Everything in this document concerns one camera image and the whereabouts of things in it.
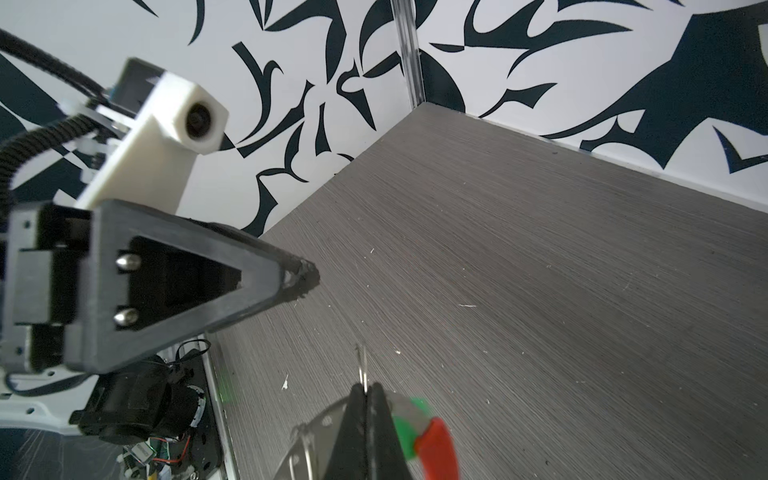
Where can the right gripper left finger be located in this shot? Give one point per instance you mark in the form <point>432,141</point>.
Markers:
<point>348,459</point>

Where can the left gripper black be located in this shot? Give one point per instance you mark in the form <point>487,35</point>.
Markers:
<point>95,291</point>

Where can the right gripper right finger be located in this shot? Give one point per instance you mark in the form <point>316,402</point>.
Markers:
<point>385,457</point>

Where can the red capped key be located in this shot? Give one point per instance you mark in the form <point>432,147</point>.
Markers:
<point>436,453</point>

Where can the green capped key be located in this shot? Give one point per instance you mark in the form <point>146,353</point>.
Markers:
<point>411,429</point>

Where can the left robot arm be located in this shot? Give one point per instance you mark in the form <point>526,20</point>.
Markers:
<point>133,403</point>

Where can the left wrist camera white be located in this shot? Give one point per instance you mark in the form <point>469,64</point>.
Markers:
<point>170,121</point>

